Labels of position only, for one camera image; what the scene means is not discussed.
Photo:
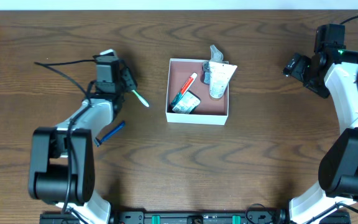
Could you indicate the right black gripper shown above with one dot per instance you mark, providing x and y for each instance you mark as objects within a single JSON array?
[{"x": 299, "y": 66}]

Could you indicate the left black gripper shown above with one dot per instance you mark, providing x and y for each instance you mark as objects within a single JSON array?
[{"x": 129, "y": 79}]

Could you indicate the green white toothbrush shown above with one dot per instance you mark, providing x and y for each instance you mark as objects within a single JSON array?
[{"x": 141, "y": 98}]

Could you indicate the red green toothpaste tube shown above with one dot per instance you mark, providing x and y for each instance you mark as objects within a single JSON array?
[{"x": 184, "y": 89}]

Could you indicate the white cardboard box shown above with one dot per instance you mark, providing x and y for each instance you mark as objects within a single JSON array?
[{"x": 209, "y": 111}]

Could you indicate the green soap bar box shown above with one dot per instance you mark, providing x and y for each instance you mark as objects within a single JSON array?
[{"x": 186, "y": 104}]

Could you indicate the clear blue soap pump bottle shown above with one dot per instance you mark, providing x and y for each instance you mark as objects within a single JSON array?
[{"x": 216, "y": 56}]

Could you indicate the white lotion tube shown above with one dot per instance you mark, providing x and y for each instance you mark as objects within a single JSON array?
[{"x": 220, "y": 75}]

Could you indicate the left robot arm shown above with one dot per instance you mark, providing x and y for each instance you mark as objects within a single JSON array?
[{"x": 61, "y": 161}]

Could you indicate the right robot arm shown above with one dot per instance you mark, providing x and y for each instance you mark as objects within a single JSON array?
[{"x": 331, "y": 72}]

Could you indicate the blue disposable razor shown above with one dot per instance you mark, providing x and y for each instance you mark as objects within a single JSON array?
[{"x": 107, "y": 136}]

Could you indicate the black mounting rail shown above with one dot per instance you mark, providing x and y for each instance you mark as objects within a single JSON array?
[{"x": 253, "y": 216}]

